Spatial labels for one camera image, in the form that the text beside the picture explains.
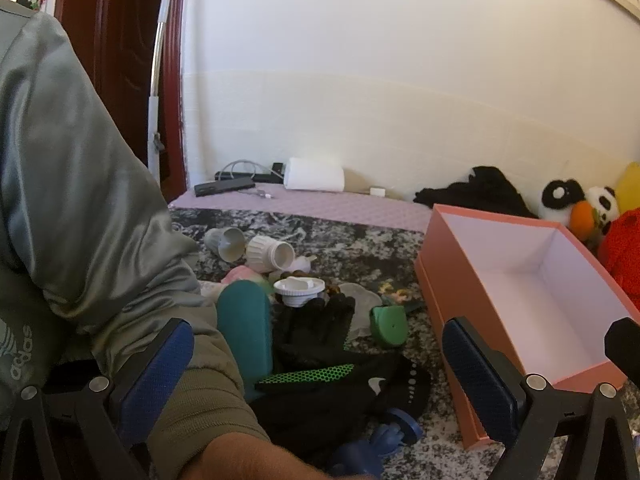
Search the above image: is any grey plastic cup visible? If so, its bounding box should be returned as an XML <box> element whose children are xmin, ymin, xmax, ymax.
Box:
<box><xmin>203</xmin><ymin>227</ymin><xmax>246</xmax><ymax>264</ymax></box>

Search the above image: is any salmon pink cardboard box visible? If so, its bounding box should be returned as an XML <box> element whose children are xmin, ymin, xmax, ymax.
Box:
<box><xmin>414</xmin><ymin>203</ymin><xmax>640</xmax><ymax>451</ymax></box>

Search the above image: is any red fluffy cloth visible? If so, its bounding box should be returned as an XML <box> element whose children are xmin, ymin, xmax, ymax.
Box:
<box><xmin>597</xmin><ymin>209</ymin><xmax>640</xmax><ymax>312</ymax></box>

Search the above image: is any clear plastic wrapper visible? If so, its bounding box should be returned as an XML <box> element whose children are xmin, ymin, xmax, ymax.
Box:
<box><xmin>344</xmin><ymin>282</ymin><xmax>385</xmax><ymax>337</ymax></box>

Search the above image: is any yellow plush toy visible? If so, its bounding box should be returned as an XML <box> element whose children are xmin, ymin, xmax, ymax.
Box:
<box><xmin>614</xmin><ymin>161</ymin><xmax>640</xmax><ymax>211</ymax></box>

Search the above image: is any silver metal pole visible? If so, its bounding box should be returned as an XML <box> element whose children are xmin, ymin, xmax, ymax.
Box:
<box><xmin>146</xmin><ymin>0</ymin><xmax>177</xmax><ymax>183</ymax></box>

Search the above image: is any white round plastic lid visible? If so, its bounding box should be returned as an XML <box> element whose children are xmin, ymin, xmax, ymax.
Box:
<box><xmin>273</xmin><ymin>277</ymin><xmax>327</xmax><ymax>307</ymax></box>

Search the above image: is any colourful small toy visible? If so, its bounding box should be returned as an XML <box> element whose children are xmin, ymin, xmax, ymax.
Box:
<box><xmin>379</xmin><ymin>282</ymin><xmax>425</xmax><ymax>312</ymax></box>

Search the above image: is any dark wooden bead bracelet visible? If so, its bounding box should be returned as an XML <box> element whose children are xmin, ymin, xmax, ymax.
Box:
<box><xmin>269</xmin><ymin>269</ymin><xmax>347</xmax><ymax>302</ymax></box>

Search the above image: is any white paper roll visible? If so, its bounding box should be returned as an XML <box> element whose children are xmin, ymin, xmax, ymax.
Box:
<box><xmin>283</xmin><ymin>157</ymin><xmax>346</xmax><ymax>192</ymax></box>

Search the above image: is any white charging cable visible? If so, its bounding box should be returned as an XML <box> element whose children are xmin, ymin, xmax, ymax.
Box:
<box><xmin>219</xmin><ymin>159</ymin><xmax>281</xmax><ymax>200</ymax></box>

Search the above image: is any dark wooden door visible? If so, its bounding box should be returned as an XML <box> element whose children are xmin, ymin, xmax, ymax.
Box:
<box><xmin>54</xmin><ymin>0</ymin><xmax>187</xmax><ymax>197</ymax></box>

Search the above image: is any black glove with green mesh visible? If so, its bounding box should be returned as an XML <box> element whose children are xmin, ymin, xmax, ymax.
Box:
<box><xmin>254</xmin><ymin>350</ymin><xmax>434</xmax><ymax>463</ymax></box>

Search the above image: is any black cloth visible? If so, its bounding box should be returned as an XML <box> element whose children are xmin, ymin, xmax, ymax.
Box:
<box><xmin>413</xmin><ymin>165</ymin><xmax>539</xmax><ymax>219</ymax></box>

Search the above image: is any green round container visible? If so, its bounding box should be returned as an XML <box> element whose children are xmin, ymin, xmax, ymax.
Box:
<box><xmin>369</xmin><ymin>304</ymin><xmax>409</xmax><ymax>347</ymax></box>

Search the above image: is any teal glasses case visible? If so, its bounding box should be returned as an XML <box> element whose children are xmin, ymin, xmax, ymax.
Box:
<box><xmin>216</xmin><ymin>280</ymin><xmax>274</xmax><ymax>402</ymax></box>

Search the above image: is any white ribbed jar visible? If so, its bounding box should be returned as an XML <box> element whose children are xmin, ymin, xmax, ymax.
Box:
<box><xmin>245</xmin><ymin>235</ymin><xmax>295</xmax><ymax>274</ymax></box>

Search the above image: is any panda plush with orange beak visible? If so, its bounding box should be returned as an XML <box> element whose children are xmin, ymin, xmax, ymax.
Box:
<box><xmin>539</xmin><ymin>179</ymin><xmax>597</xmax><ymax>242</ymax></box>

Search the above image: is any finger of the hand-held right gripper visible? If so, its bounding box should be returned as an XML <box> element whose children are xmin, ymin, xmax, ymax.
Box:
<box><xmin>604</xmin><ymin>317</ymin><xmax>640</xmax><ymax>374</ymax></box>

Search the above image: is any black knit glove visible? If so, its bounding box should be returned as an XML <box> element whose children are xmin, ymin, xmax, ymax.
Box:
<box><xmin>272</xmin><ymin>293</ymin><xmax>357</xmax><ymax>367</ymax></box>

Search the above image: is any pink and green soap bar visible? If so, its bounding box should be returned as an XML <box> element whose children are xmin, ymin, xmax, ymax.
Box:
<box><xmin>222</xmin><ymin>265</ymin><xmax>262</xmax><ymax>287</ymax></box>

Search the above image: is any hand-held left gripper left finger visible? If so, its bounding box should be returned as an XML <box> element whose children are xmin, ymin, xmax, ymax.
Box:
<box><xmin>0</xmin><ymin>317</ymin><xmax>196</xmax><ymax>480</ymax></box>

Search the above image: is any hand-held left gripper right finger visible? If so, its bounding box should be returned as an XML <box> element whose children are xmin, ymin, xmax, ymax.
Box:
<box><xmin>441</xmin><ymin>316</ymin><xmax>640</xmax><ymax>480</ymax></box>

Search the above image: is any pink quilted mat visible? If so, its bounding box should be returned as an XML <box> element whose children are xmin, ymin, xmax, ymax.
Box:
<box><xmin>167</xmin><ymin>182</ymin><xmax>437</xmax><ymax>234</ymax></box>

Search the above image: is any blue plastic toy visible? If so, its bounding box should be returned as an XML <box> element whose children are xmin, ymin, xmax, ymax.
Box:
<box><xmin>329</xmin><ymin>407</ymin><xmax>424</xmax><ymax>479</ymax></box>

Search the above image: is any small panda plush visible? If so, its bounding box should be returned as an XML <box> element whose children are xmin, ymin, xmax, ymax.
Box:
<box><xmin>585</xmin><ymin>185</ymin><xmax>621</xmax><ymax>237</ymax></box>

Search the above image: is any grey speckled fluffy blanket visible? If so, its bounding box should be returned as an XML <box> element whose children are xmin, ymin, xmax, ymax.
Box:
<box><xmin>169</xmin><ymin>207</ymin><xmax>640</xmax><ymax>480</ymax></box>

